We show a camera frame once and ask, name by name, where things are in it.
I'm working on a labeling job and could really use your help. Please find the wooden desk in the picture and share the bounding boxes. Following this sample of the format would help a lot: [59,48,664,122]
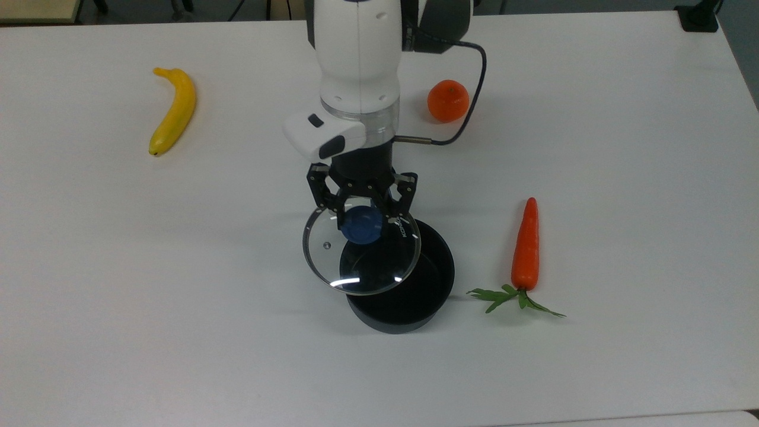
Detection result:
[0,0,82,24]

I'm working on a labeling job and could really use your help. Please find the orange toy mandarin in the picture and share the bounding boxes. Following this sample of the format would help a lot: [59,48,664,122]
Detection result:
[427,79,470,124]

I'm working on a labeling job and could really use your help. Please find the dark pot with blue handle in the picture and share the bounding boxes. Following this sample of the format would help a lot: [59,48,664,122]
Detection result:
[339,218,456,334]

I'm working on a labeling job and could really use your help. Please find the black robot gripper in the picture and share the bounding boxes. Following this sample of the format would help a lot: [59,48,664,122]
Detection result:
[306,141,419,239]

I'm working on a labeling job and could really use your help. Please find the black stand base plate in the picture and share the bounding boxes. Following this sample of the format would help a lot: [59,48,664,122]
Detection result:
[674,0,720,33]

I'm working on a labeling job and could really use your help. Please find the yellow toy banana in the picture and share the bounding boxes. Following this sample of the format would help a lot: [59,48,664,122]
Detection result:
[148,67,197,158]

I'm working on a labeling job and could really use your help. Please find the glass lid with blue knob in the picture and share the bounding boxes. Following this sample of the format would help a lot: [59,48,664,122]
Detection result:
[302,203,422,297]

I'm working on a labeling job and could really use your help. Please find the orange toy carrot green leaves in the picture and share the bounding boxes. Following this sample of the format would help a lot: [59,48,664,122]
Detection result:
[466,197,567,318]

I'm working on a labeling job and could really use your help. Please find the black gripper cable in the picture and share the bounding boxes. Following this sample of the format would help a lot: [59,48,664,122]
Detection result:
[394,39,489,147]

